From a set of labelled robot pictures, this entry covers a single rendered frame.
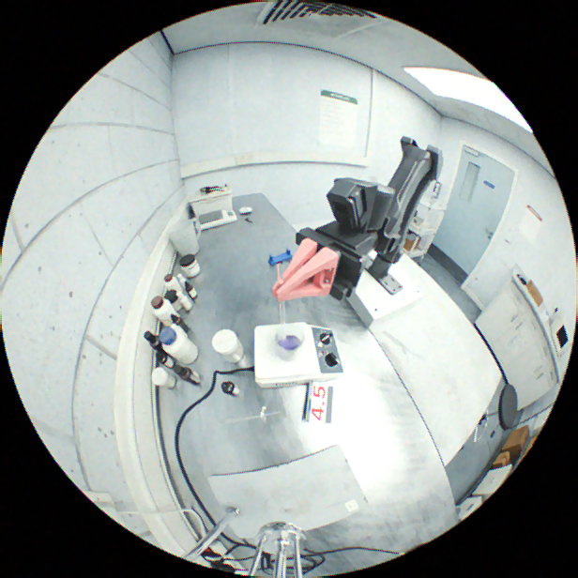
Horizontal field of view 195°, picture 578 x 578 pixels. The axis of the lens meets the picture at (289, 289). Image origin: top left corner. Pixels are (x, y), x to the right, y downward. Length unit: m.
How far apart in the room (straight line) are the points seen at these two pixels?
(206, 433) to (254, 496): 0.18
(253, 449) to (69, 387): 0.39
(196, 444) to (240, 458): 0.11
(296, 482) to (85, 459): 0.41
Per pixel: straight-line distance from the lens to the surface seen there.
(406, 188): 0.37
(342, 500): 0.47
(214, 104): 1.69
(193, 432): 0.47
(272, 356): 0.35
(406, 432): 0.51
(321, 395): 0.41
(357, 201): 0.20
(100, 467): 0.46
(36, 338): 0.40
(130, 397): 0.47
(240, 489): 0.46
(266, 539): 0.32
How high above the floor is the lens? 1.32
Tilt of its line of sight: 47 degrees down
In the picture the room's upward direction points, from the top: straight up
